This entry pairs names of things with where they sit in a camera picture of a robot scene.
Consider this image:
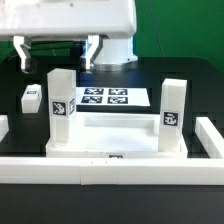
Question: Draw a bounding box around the fiducial marker sheet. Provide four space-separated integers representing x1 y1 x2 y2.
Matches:
76 87 150 107

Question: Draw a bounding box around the white desk top tray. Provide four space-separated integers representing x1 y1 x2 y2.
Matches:
46 112 188 159

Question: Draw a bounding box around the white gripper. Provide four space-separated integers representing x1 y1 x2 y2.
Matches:
0 0 137 74

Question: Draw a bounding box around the black thick cable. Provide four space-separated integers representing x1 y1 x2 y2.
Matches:
3 40 86 63

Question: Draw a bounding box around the white left fence block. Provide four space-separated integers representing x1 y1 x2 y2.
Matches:
0 115 9 142

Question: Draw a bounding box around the white right fence bar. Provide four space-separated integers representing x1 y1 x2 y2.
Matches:
195 117 224 159

